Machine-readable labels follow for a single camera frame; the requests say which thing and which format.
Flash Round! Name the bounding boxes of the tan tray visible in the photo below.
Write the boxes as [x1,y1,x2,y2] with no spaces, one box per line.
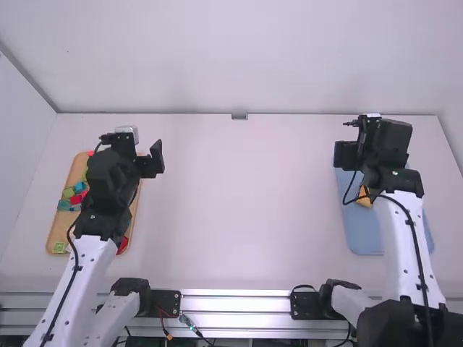
[44,150,143,258]

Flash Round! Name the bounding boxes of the black cable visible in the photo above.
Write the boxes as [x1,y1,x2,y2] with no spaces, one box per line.
[341,168,381,207]

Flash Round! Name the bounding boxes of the pile of toy bricks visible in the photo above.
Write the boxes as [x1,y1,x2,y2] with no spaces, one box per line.
[56,179,91,214]

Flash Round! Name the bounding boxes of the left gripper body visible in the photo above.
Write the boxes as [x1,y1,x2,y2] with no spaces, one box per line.
[107,132,166,180]

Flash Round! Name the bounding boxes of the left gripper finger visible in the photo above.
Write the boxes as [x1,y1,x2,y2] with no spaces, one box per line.
[149,138,166,174]

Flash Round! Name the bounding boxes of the blue mat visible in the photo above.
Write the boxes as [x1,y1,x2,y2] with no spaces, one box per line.
[333,163,436,257]

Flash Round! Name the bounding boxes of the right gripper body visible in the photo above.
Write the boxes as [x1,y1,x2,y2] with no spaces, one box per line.
[333,114,383,171]

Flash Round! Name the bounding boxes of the silver rails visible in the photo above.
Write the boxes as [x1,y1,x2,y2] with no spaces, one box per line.
[0,288,385,341]

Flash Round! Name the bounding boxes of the yellow toy car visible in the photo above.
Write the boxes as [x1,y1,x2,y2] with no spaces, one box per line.
[355,184,375,210]

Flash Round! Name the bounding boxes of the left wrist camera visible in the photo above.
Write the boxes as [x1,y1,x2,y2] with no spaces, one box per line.
[114,124,140,145]

